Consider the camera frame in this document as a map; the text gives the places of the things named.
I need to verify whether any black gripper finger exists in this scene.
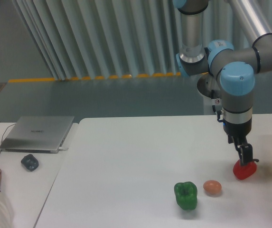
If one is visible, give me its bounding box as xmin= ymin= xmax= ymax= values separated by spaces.
xmin=240 ymin=143 xmax=253 ymax=165
xmin=234 ymin=143 xmax=242 ymax=162

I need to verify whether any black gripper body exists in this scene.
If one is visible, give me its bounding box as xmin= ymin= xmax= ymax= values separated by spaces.
xmin=223 ymin=120 xmax=252 ymax=144

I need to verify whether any red bell pepper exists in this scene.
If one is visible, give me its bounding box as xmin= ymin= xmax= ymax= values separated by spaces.
xmin=233 ymin=159 xmax=259 ymax=180

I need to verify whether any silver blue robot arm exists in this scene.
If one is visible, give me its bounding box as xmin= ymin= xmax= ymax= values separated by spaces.
xmin=173 ymin=0 xmax=272 ymax=166

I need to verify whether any brown egg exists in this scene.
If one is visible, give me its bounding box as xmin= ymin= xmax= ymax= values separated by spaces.
xmin=203 ymin=180 xmax=222 ymax=194

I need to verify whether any green bell pepper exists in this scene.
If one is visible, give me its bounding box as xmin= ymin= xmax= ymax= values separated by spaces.
xmin=174 ymin=181 xmax=197 ymax=210

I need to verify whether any silver laptop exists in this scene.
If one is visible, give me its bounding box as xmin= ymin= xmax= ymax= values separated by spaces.
xmin=0 ymin=116 xmax=74 ymax=153

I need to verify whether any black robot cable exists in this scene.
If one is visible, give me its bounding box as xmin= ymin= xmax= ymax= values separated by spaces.
xmin=210 ymin=89 xmax=222 ymax=116

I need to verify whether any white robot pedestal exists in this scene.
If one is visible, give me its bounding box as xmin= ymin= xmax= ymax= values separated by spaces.
xmin=197 ymin=74 xmax=223 ymax=116

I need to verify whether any black laptop cable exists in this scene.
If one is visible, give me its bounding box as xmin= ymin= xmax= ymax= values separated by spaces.
xmin=0 ymin=121 xmax=17 ymax=166

